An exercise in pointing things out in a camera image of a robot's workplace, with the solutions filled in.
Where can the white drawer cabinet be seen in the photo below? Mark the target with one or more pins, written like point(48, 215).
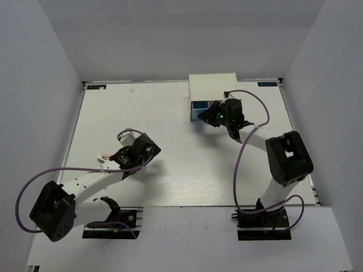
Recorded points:
point(211, 87)

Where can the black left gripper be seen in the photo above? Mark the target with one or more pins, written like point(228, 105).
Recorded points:
point(156, 150)

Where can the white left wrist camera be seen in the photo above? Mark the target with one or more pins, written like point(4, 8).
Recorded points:
point(127, 136)

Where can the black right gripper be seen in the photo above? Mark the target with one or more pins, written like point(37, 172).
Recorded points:
point(209, 115)

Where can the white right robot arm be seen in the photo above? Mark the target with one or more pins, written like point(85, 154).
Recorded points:
point(288, 158)

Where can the right blue table label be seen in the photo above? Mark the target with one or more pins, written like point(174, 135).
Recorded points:
point(267, 84)

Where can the blue table label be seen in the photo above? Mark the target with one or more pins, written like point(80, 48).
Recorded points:
point(97, 87)
point(267, 84)

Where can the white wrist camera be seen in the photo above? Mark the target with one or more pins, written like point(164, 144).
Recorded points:
point(127, 136)
point(228, 95)

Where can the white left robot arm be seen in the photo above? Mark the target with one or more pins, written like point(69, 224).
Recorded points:
point(61, 207)

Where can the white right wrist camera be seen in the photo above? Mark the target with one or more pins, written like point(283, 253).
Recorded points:
point(228, 95)

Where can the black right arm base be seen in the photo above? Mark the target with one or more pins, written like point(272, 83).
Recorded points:
point(266, 226)

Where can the light blue small drawer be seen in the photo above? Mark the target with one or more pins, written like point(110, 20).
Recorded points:
point(198, 107)

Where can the left blue table label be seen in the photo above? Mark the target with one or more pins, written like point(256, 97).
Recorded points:
point(97, 87)

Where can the pink eraser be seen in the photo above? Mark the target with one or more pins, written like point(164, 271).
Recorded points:
point(102, 157)

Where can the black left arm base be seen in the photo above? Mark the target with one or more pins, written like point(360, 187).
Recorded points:
point(122, 224)

